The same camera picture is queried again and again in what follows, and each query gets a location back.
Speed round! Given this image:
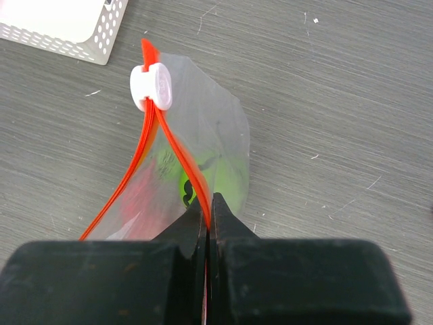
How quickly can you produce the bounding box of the red apple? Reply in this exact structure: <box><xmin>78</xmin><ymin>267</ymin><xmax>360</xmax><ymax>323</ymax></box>
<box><xmin>120</xmin><ymin>167</ymin><xmax>156</xmax><ymax>223</ymax></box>

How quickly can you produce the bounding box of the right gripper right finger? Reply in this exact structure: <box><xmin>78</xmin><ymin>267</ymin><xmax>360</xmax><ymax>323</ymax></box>
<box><xmin>209</xmin><ymin>193</ymin><xmax>413</xmax><ymax>324</ymax></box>

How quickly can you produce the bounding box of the clear zip top bag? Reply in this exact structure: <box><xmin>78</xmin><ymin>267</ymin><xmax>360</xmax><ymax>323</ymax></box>
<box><xmin>81</xmin><ymin>39</ymin><xmax>250</xmax><ymax>240</ymax></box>

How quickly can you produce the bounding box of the green toy watermelon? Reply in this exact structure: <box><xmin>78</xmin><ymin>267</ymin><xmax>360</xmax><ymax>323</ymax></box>
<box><xmin>156</xmin><ymin>148</ymin><xmax>249</xmax><ymax>216</ymax></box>

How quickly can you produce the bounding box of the white plastic basket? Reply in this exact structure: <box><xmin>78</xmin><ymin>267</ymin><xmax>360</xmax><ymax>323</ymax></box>
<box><xmin>1</xmin><ymin>0</ymin><xmax>129</xmax><ymax>66</ymax></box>

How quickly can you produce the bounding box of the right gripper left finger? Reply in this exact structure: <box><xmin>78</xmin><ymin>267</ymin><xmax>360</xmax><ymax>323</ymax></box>
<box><xmin>1</xmin><ymin>202</ymin><xmax>206</xmax><ymax>324</ymax></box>

